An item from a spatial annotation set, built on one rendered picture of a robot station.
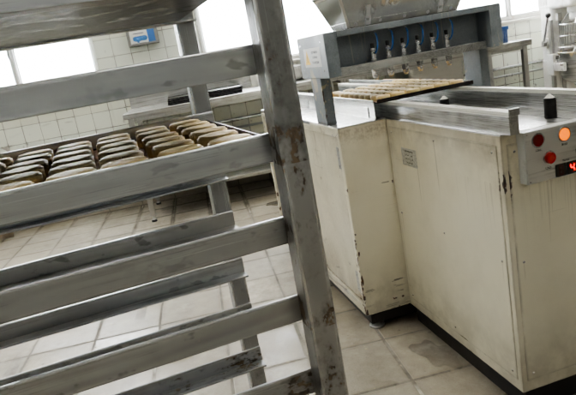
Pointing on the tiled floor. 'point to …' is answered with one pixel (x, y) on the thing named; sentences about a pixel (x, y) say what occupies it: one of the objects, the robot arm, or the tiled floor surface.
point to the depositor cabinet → (358, 212)
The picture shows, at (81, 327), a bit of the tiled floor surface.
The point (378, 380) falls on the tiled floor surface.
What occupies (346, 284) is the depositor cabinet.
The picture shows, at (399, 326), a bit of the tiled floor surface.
